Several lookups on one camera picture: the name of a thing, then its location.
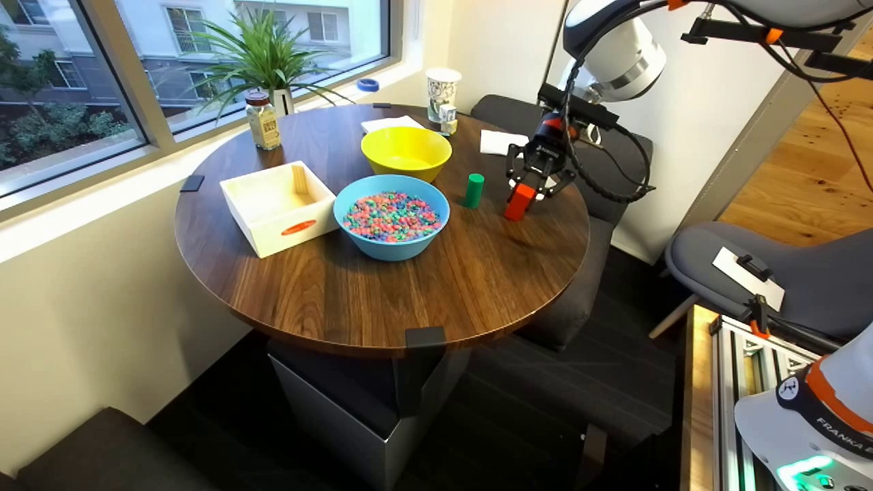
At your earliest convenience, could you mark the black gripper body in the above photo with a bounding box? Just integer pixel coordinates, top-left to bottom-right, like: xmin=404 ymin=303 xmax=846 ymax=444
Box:
xmin=516 ymin=111 xmax=577 ymax=180

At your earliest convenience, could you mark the orange rectangular block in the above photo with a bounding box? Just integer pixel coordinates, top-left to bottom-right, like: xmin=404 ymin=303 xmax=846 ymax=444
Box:
xmin=501 ymin=180 xmax=539 ymax=224

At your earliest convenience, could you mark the green cylinder block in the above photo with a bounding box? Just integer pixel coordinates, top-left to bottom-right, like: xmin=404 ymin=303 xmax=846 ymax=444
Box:
xmin=460 ymin=171 xmax=487 ymax=210

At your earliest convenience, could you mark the white paper sheet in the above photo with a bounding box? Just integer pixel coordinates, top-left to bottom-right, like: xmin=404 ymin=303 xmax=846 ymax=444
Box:
xmin=476 ymin=129 xmax=532 ymax=159
xmin=359 ymin=111 xmax=424 ymax=137

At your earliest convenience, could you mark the small clear shaker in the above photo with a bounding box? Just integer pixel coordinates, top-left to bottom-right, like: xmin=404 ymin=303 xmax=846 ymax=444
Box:
xmin=435 ymin=100 xmax=460 ymax=138

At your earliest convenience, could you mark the yellow bowl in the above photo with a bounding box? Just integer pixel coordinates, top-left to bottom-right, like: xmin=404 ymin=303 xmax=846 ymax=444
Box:
xmin=357 ymin=123 xmax=456 ymax=184

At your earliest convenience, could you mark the white patterned paper cup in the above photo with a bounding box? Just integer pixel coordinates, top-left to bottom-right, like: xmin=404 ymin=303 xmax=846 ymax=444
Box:
xmin=422 ymin=66 xmax=462 ymax=129

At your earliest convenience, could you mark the grey upholstered chair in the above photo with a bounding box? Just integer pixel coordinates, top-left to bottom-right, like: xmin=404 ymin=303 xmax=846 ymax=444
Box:
xmin=469 ymin=93 xmax=655 ymax=352

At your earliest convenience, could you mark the blue bowl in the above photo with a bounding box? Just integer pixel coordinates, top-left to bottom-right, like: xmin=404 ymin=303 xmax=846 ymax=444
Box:
xmin=329 ymin=171 xmax=452 ymax=265

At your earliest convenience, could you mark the grey pad on table edge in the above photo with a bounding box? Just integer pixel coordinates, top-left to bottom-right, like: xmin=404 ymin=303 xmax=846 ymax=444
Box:
xmin=404 ymin=325 xmax=447 ymax=349

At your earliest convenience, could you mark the small black device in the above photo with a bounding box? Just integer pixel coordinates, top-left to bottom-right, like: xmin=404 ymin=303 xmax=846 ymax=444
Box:
xmin=733 ymin=251 xmax=775 ymax=280

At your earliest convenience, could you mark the white paper card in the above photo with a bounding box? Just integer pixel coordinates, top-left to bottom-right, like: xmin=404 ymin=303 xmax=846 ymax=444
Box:
xmin=709 ymin=246 xmax=787 ymax=314

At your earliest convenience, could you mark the white wooden box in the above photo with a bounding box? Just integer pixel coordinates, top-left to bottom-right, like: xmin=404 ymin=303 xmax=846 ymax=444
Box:
xmin=217 ymin=159 xmax=340 ymax=261

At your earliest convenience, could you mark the glass jar yellow label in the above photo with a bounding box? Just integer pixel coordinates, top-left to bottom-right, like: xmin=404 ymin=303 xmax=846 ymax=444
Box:
xmin=241 ymin=88 xmax=285 ymax=152

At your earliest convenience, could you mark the grey office chair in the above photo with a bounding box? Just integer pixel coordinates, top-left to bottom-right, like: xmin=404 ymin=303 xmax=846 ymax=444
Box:
xmin=648 ymin=221 xmax=873 ymax=354

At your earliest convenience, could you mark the potted green plant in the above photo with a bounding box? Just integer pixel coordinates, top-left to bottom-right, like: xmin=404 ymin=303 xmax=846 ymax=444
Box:
xmin=194 ymin=9 xmax=340 ymax=116

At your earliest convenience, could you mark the grey table base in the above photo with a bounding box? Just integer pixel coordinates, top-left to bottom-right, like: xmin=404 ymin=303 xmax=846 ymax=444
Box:
xmin=265 ymin=336 xmax=475 ymax=491

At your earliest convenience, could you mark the black bench seat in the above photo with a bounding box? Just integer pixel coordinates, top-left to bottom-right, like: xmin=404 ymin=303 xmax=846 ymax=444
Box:
xmin=0 ymin=405 xmax=220 ymax=491

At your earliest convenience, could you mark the black bar orange strap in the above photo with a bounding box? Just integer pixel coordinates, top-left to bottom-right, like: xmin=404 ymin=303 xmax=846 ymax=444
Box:
xmin=678 ymin=10 xmax=873 ymax=82

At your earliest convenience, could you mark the aluminium frame rail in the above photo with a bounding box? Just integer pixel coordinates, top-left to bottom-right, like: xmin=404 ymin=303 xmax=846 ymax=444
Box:
xmin=678 ymin=303 xmax=797 ymax=491

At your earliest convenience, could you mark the thin black cable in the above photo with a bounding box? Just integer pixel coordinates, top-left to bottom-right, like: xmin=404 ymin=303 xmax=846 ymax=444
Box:
xmin=798 ymin=52 xmax=873 ymax=199

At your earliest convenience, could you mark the window frame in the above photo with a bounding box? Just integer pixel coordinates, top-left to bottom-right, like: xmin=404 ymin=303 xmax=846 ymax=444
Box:
xmin=0 ymin=0 xmax=405 ymax=214

